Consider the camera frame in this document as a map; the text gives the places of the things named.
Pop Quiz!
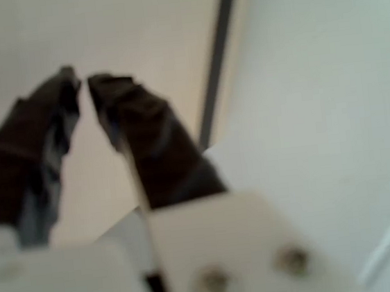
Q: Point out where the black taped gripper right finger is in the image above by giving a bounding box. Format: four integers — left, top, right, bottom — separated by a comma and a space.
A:
86, 48, 364, 292

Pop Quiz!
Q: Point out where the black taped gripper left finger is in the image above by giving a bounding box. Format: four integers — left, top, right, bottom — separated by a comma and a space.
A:
0, 63, 98, 251

